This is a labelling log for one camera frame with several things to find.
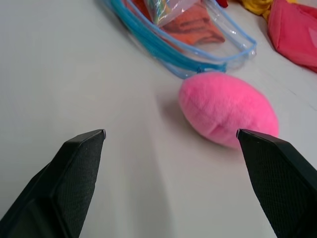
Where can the orange cloth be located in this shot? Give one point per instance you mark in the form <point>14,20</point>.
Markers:
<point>193,27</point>

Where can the colourful item in clear wrapper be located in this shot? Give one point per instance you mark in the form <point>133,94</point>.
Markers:
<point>161,10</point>

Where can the pink fabric pouch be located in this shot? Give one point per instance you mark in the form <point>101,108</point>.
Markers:
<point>293,32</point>

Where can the pink plush egg toy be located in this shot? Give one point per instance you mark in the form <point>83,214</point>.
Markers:
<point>227,109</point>

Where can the red cloth item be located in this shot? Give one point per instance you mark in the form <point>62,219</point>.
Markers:
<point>224,2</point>

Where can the clear blue-trimmed zipper pouch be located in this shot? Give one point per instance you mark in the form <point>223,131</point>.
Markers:
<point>198,47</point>

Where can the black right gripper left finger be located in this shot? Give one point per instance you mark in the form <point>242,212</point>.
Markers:
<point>71,178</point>

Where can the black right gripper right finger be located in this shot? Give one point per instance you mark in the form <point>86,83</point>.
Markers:
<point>280,183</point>

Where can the yellow cloth item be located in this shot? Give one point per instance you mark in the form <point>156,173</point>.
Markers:
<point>257,6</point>

